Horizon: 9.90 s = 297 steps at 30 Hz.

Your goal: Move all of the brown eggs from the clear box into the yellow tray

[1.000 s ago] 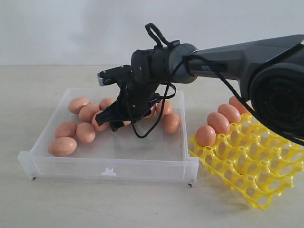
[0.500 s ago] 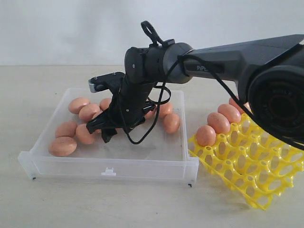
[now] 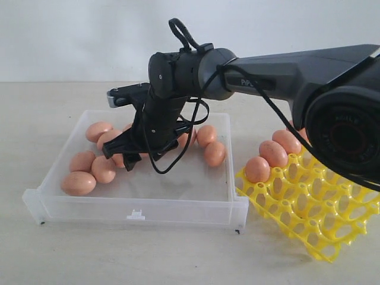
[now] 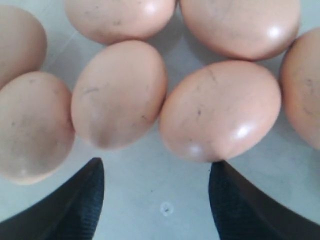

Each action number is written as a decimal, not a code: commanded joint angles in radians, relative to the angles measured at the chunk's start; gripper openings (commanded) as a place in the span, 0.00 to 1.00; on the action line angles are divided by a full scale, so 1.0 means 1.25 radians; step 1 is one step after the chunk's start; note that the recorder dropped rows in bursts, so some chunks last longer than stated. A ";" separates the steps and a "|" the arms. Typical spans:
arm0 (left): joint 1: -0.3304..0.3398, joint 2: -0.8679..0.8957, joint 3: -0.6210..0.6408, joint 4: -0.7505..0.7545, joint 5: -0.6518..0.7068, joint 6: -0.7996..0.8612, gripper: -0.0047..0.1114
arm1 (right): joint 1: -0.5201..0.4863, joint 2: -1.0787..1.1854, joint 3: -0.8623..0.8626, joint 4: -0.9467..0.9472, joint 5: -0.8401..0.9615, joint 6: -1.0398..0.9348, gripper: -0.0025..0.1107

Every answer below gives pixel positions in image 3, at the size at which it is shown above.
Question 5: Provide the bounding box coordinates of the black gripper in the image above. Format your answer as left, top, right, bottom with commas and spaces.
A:
102, 88, 190, 172

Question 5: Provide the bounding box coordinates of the brown egg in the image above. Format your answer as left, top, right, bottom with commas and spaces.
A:
204, 141, 226, 167
85, 121, 113, 143
112, 154, 125, 169
245, 156, 270, 183
176, 128, 197, 148
272, 129, 302, 154
289, 120, 306, 132
259, 140, 288, 167
91, 156, 116, 184
197, 125, 217, 148
122, 123, 132, 132
69, 150, 96, 172
61, 171, 96, 196

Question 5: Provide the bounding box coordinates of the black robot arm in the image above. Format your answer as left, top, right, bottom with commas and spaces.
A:
102, 44, 379, 191

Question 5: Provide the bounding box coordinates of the brown egg second row left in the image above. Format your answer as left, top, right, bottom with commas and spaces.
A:
96, 129, 122, 151

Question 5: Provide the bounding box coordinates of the clear plastic drawer bin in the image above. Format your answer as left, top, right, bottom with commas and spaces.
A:
23, 108, 249, 231

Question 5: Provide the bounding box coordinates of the yellow plastic egg tray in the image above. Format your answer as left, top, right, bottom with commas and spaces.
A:
236, 148, 379, 262

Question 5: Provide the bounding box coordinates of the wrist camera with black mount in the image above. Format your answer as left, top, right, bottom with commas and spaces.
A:
107, 83, 150, 109

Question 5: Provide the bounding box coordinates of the black cable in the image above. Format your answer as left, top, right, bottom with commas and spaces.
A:
141, 18, 380, 192

